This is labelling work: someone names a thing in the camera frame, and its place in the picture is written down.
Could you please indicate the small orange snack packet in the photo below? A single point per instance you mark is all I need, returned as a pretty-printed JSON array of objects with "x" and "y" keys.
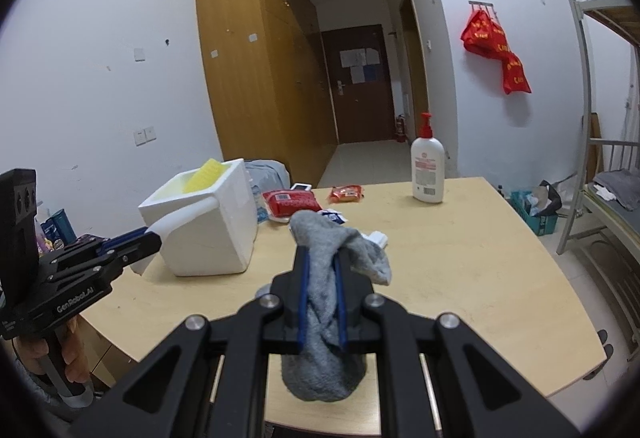
[{"x": 346, "y": 193}]

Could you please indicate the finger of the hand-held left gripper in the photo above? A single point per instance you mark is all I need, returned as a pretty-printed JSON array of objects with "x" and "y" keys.
[
  {"x": 142, "y": 248},
  {"x": 127, "y": 238}
]

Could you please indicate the metal bunk bed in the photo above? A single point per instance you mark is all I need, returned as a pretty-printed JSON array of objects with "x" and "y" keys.
[{"x": 582, "y": 93}]

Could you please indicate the white paper sheet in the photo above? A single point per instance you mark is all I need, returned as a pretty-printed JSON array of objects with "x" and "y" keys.
[
  {"x": 357, "y": 74},
  {"x": 372, "y": 56},
  {"x": 352, "y": 58}
]

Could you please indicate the wooden side door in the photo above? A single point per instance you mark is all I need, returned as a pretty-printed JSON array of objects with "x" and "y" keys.
[{"x": 415, "y": 78}]

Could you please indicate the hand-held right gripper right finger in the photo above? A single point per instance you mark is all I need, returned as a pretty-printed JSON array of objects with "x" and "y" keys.
[{"x": 342, "y": 313}]

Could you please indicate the blue snack packet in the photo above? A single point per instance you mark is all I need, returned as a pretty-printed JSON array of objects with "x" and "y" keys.
[{"x": 332, "y": 216}]

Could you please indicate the grey-blue cloth pile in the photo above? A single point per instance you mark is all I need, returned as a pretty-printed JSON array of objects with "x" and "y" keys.
[{"x": 267, "y": 175}]

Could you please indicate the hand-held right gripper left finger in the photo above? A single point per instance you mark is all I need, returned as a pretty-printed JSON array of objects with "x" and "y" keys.
[{"x": 302, "y": 308}]

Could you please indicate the dark brown door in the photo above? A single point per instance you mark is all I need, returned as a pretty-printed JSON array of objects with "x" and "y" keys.
[{"x": 362, "y": 113}]

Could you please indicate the white foam box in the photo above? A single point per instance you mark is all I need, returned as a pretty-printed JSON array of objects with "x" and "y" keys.
[{"x": 210, "y": 243}]

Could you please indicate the blue paper sheet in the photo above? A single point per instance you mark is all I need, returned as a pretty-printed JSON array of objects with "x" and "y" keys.
[{"x": 371, "y": 72}]

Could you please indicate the white foam stick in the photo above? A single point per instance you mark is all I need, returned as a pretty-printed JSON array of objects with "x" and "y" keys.
[{"x": 175, "y": 220}]

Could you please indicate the red bag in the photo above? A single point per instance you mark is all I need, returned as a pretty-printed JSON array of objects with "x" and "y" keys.
[
  {"x": 516, "y": 74},
  {"x": 482, "y": 33}
]

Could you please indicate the person's left hand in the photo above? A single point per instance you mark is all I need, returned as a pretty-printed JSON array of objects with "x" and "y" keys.
[{"x": 75, "y": 348}]

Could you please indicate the large red snack packet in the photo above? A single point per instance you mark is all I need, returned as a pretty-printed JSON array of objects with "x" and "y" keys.
[{"x": 292, "y": 202}]

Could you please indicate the white wall switch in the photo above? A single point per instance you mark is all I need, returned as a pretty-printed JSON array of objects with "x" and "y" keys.
[{"x": 139, "y": 54}]

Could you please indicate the red fire extinguisher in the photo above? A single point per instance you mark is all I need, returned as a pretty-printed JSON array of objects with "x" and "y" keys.
[{"x": 400, "y": 129}]

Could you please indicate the metal wall hook rack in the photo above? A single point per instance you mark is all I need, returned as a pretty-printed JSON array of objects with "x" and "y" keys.
[{"x": 481, "y": 4}]

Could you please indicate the white lotion pump bottle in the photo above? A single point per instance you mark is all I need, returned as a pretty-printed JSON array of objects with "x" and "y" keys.
[{"x": 427, "y": 168}]

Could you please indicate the yellow foam net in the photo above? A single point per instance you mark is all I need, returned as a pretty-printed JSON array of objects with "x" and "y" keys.
[{"x": 202, "y": 175}]

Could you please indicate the double wall socket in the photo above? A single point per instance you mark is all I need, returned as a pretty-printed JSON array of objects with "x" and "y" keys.
[{"x": 145, "y": 136}]

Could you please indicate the dark bag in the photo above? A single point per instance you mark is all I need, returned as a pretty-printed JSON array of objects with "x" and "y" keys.
[{"x": 550, "y": 198}]

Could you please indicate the wooden board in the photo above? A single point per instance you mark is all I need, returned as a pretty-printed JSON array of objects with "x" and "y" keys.
[{"x": 596, "y": 138}]

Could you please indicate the blue crate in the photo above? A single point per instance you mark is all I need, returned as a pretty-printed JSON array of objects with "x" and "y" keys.
[{"x": 530, "y": 218}]

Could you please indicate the small white box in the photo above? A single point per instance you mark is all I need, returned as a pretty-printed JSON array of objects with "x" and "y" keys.
[{"x": 302, "y": 187}]

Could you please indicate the wooden wardrobe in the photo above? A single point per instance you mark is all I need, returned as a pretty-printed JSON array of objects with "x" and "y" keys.
[{"x": 245, "y": 93}]

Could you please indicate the grey sock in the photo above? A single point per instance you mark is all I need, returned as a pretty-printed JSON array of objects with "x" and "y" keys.
[{"x": 322, "y": 298}]

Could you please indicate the grey clothes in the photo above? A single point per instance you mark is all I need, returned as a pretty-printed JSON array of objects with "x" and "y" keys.
[{"x": 620, "y": 185}]

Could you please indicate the white foam block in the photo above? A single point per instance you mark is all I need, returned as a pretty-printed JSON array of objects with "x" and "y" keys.
[{"x": 375, "y": 238}]

